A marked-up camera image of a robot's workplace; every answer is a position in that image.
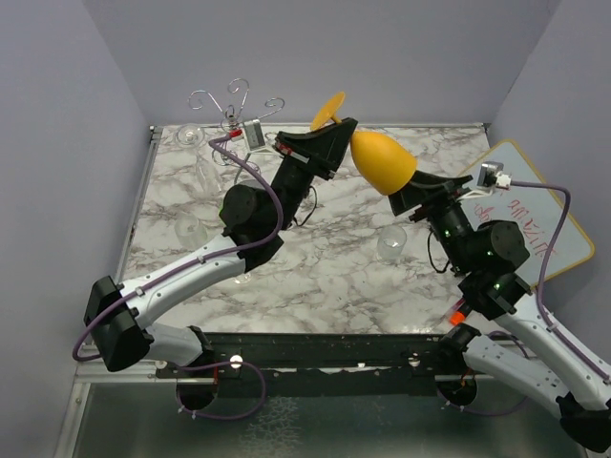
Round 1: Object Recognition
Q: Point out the aluminium frame rail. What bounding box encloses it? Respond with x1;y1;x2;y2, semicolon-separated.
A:
71;357;588;387

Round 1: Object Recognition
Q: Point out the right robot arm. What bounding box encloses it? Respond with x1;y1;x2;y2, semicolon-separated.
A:
389;172;610;453

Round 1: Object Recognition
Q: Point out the clear tumbler right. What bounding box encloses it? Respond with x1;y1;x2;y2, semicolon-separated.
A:
376;225;407;261

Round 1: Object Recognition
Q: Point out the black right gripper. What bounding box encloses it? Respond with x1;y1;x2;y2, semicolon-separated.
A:
380;166;475;272

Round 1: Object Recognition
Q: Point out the clear wine glass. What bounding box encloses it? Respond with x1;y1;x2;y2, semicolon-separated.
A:
233;273;252;284
174;124;221;197

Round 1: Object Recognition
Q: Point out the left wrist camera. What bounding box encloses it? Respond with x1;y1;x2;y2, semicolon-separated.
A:
242;118;266;152

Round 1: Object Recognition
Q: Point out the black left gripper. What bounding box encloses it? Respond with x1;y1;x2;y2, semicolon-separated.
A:
270;118;358;232

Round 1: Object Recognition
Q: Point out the red marker pen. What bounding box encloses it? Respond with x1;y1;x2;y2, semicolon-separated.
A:
449;298;473;325

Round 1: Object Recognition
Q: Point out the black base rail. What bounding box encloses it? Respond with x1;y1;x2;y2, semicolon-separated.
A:
93;328;478;397

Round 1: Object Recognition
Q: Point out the yellow framed whiteboard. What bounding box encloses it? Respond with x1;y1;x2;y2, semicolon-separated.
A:
460;139;595;285

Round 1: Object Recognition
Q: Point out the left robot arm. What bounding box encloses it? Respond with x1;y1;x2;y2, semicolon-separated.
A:
84;117;358;377

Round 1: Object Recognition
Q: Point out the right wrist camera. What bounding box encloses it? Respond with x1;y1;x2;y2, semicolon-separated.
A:
463;161;512;199

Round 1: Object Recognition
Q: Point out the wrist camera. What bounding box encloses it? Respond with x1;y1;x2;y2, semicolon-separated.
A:
242;118;266;152
463;161;512;199

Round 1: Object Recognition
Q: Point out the orange plastic wine glass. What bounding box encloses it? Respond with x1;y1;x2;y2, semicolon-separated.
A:
309;91;418;196

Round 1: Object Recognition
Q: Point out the clear wine glass front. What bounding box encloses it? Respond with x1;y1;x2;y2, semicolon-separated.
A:
233;273;252;284

